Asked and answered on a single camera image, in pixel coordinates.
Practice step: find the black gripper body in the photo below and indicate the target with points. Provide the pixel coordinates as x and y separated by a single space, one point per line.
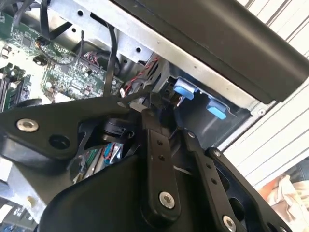
96 205

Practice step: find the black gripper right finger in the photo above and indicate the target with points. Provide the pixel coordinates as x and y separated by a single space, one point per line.
210 174

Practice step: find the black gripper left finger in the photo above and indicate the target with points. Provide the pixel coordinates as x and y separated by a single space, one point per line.
48 120

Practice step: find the hard disk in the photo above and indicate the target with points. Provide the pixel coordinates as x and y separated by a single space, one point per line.
184 90

